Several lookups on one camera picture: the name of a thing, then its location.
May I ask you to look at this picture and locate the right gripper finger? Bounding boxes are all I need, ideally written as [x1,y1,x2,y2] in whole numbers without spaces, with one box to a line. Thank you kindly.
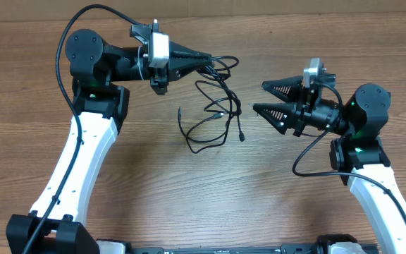
[253,103,297,135]
[262,75,303,102]

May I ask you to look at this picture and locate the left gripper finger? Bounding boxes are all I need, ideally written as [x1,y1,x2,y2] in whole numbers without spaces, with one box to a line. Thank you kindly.
[168,58,211,82]
[169,42,212,61]

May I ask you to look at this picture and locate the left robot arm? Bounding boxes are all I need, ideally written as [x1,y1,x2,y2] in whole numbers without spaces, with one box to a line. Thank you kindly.
[6,23,213,253]

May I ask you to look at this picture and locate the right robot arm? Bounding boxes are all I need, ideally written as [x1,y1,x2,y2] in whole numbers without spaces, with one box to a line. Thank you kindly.
[253,73,406,253]

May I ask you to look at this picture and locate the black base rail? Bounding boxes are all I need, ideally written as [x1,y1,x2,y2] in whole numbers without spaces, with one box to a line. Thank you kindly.
[97,239,380,254]

